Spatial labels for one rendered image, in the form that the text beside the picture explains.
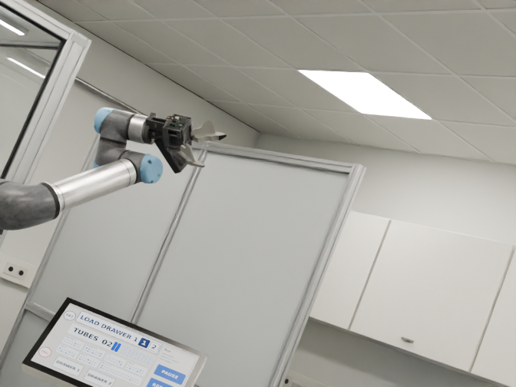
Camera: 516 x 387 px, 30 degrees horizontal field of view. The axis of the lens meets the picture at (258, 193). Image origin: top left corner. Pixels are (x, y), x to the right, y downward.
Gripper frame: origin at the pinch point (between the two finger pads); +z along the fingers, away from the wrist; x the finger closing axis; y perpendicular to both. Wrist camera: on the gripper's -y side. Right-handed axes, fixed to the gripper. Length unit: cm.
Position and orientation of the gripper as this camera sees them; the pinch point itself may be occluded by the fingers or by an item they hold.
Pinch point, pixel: (216, 153)
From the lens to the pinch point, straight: 258.5
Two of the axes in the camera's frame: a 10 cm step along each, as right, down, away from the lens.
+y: 0.0, -7.8, -6.3
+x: 3.7, -5.8, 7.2
